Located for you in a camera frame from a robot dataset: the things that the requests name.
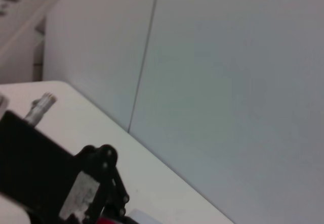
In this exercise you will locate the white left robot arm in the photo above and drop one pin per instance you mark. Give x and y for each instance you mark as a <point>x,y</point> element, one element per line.
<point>10,211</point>

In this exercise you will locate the beige background frame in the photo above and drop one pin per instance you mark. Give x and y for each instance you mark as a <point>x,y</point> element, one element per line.
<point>20,32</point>

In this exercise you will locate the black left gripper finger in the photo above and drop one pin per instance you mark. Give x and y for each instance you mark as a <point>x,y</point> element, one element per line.
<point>119,183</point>

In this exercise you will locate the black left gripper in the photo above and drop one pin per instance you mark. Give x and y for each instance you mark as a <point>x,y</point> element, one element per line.
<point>38,163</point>

